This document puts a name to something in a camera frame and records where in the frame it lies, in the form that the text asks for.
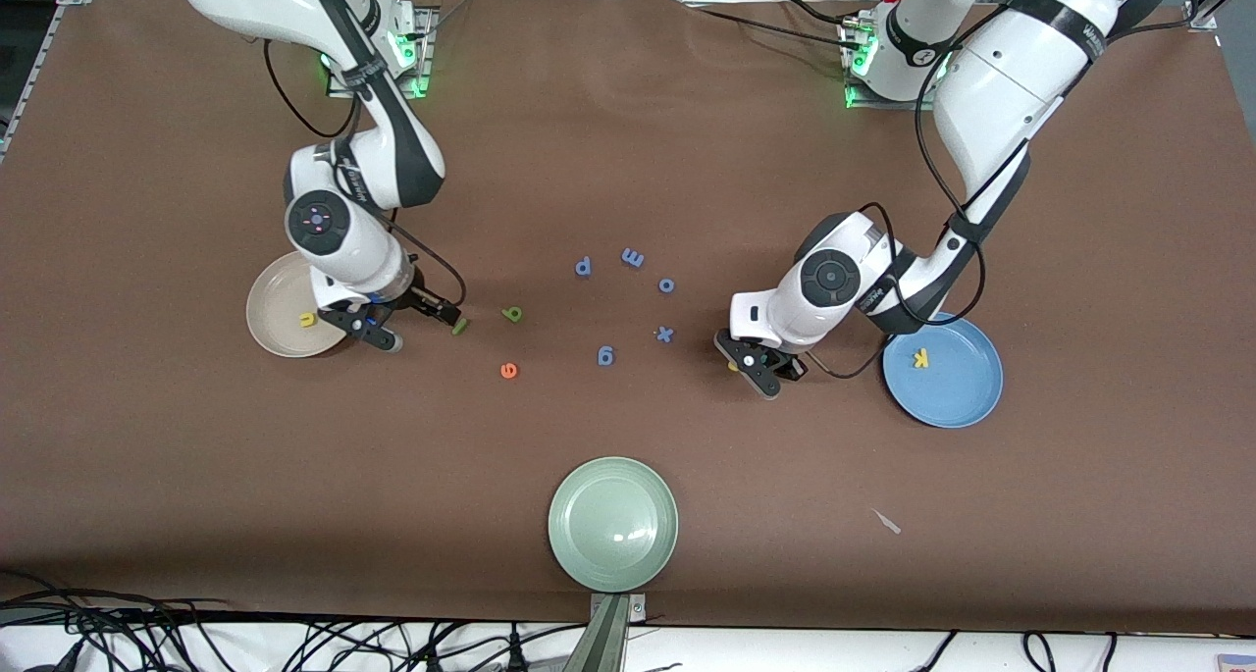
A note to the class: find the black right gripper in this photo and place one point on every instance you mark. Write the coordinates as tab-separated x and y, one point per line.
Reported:
416	302

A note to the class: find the green foam letter b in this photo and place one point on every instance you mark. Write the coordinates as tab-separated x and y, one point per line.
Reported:
512	314

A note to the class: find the yellow foam letter k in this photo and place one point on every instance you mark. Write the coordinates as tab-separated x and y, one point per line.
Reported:
920	359

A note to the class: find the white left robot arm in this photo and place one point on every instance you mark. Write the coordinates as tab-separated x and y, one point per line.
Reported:
1001	93

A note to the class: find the blue foam letter x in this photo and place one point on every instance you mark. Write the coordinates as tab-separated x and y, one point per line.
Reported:
664	335

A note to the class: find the blue foam letter p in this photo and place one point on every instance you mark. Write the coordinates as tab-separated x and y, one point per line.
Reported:
583	266

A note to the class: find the blue plate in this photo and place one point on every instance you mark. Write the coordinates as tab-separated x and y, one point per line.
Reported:
952	387

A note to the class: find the beige brown plate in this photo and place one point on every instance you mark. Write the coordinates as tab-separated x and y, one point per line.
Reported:
280	304

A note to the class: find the blue foam letter g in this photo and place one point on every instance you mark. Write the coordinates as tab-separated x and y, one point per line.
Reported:
605	356

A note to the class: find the white tape scrap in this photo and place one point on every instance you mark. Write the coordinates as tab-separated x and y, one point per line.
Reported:
888	522

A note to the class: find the blue foam letter m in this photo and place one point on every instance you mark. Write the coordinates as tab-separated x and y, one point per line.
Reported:
633	257

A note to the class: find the brown table cover sheet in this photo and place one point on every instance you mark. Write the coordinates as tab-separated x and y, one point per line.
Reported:
628	162

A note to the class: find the green plate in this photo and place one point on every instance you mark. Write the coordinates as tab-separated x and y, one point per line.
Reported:
613	525

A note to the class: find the aluminium table edge profile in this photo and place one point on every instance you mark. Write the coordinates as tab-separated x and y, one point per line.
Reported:
39	64

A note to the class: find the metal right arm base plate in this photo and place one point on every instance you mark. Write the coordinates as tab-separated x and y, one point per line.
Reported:
417	83

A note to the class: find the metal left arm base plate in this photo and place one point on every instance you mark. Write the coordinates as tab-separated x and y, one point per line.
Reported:
893	105

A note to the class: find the grey metal camera post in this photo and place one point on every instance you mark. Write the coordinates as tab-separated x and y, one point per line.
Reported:
603	643

